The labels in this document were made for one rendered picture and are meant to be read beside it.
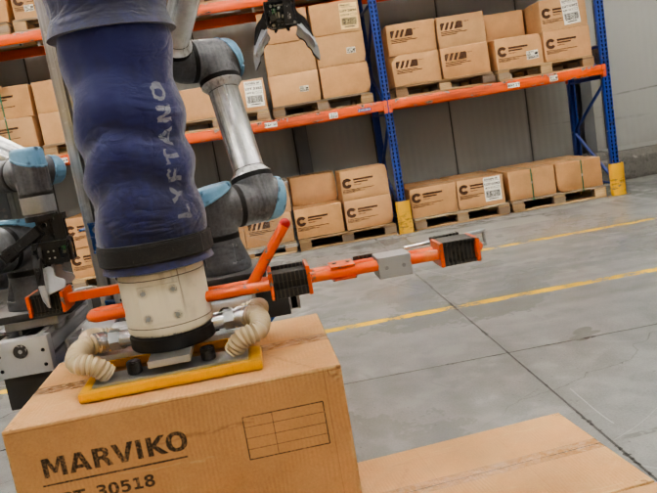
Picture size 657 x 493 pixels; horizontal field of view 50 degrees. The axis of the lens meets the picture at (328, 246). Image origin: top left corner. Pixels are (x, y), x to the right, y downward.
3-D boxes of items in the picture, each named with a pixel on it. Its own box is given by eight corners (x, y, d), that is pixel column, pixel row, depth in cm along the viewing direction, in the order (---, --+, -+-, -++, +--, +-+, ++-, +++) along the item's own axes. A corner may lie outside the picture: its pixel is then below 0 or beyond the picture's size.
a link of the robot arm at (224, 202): (188, 238, 191) (178, 189, 189) (234, 228, 197) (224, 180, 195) (204, 240, 180) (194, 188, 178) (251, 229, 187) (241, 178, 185)
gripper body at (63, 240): (70, 264, 161) (59, 212, 159) (31, 271, 160) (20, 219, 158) (78, 258, 168) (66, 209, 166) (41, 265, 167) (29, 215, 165)
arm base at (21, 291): (20, 302, 194) (11, 267, 192) (74, 292, 195) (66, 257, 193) (-1, 315, 179) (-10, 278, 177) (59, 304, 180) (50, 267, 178)
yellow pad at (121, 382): (78, 405, 128) (72, 379, 128) (90, 386, 138) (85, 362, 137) (263, 369, 131) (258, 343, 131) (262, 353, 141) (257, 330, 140)
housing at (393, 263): (380, 280, 143) (376, 258, 142) (373, 274, 150) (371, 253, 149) (414, 274, 144) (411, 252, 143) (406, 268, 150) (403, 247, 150)
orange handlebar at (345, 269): (29, 338, 137) (25, 321, 136) (67, 304, 167) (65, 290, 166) (488, 254, 145) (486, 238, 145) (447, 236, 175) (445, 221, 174)
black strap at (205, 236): (87, 276, 128) (83, 255, 128) (111, 256, 151) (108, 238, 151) (211, 254, 130) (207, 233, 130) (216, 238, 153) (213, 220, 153)
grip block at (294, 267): (272, 302, 140) (267, 273, 139) (271, 291, 149) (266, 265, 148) (314, 294, 140) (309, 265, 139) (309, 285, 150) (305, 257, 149)
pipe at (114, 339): (76, 382, 130) (70, 353, 129) (104, 344, 154) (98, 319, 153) (260, 347, 133) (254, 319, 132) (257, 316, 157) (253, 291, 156)
